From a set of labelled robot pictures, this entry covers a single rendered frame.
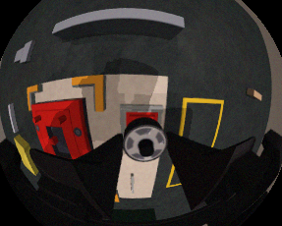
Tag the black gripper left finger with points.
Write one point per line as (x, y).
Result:
(95, 173)

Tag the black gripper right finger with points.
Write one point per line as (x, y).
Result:
(200, 168)

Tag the yellow rectangular outline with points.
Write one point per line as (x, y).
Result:
(201, 101)

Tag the tan rectangular block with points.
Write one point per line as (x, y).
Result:
(253, 93)

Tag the yellow rectangular block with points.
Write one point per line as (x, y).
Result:
(23, 148)

